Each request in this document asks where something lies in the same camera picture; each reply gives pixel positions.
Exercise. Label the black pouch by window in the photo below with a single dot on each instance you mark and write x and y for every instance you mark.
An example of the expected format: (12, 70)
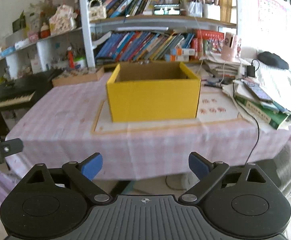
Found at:
(273, 60)

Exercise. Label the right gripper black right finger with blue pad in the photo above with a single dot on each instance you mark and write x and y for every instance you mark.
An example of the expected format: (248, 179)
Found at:
(208, 174)

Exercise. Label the green thick book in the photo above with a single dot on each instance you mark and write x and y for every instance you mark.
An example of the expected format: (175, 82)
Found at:
(275, 120)

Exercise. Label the white bookshelf unit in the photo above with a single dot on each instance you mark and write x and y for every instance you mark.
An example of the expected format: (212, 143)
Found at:
(10, 9)

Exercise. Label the red white glue bottle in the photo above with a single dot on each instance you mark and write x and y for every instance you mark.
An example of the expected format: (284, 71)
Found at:
(70, 58)

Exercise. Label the yellow cardboard box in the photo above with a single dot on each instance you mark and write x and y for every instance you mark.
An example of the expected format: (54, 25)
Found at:
(153, 92)

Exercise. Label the white green lidded jar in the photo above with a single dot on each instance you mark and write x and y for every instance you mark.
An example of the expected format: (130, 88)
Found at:
(80, 62)

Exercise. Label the black power adapter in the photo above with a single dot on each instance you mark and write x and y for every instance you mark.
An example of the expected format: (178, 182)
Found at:
(250, 71)

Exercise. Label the pink checkered tablecloth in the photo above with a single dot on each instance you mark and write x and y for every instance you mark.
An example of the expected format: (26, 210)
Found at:
(70, 123)

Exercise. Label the phone on book stack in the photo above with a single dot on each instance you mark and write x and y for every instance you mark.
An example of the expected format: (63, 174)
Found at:
(257, 91)

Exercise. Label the orange white medicine box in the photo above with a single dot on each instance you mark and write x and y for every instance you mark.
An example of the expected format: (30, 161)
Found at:
(182, 52)

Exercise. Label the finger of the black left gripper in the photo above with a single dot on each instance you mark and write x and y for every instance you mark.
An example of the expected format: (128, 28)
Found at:
(10, 147)

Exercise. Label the black electronic keyboard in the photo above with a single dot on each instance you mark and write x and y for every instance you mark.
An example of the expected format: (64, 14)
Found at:
(25, 92)

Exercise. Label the wooden chess board box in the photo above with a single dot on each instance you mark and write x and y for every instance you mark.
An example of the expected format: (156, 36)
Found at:
(78, 76)

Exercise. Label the white quilted handbag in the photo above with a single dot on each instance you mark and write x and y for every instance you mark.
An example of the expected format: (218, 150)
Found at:
(97, 11)

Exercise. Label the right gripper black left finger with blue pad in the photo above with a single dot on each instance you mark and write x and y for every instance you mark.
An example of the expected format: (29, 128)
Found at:
(82, 175)

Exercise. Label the smartphone on shelf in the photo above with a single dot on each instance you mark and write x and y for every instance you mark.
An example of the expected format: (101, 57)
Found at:
(166, 9)

